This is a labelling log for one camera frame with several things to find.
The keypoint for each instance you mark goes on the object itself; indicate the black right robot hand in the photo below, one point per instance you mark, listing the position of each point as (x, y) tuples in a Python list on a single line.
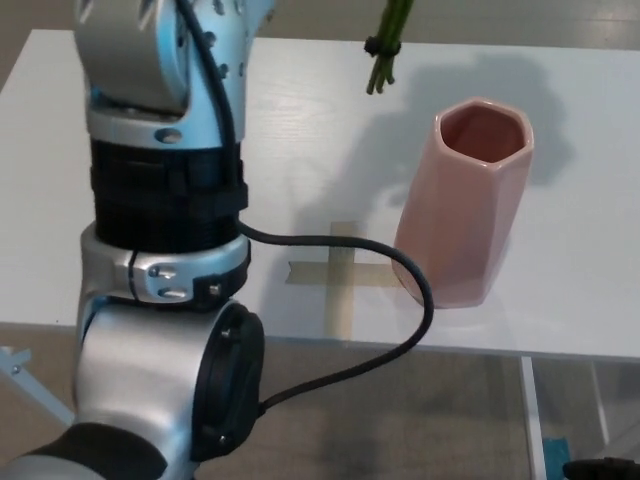
[(600, 471)]

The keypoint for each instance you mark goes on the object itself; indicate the pink rose bouquet green stems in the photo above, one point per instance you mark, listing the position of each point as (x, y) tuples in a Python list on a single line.
[(382, 47)]

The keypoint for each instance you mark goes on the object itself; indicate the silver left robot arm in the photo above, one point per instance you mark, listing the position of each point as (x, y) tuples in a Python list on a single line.
[(140, 390)]

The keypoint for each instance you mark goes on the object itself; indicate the pink faceted ceramic vase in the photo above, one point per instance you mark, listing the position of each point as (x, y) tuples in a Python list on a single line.
[(450, 215)]

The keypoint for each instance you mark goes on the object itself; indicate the teal floor tape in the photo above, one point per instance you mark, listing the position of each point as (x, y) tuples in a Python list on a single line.
[(555, 455)]

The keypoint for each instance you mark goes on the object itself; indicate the white table leg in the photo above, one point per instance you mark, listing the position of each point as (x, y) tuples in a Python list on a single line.
[(533, 420), (601, 400)]

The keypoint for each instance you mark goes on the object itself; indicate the short beige tape strip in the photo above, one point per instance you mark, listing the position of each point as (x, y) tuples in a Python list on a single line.
[(310, 274)]

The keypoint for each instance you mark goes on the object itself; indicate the white metal stand frame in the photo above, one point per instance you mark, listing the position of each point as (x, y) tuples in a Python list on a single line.
[(30, 385)]

